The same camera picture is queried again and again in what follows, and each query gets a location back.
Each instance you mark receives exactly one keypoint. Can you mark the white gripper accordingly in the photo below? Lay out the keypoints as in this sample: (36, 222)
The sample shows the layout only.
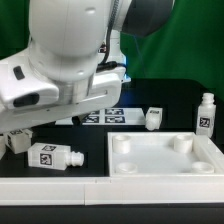
(29, 99)

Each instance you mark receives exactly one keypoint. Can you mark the white square tabletop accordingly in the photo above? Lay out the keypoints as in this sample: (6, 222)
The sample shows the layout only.
(159, 153)

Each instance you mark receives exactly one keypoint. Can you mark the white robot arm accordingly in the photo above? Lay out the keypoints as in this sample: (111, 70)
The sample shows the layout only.
(70, 66)

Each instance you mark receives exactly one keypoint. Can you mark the marker tag sheet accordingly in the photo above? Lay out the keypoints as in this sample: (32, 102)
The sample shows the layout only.
(115, 116)

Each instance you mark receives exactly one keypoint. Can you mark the green backdrop curtain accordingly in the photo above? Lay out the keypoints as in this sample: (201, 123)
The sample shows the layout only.
(189, 46)

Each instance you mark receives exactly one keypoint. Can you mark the white front fence wall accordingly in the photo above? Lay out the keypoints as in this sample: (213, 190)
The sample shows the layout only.
(104, 191)

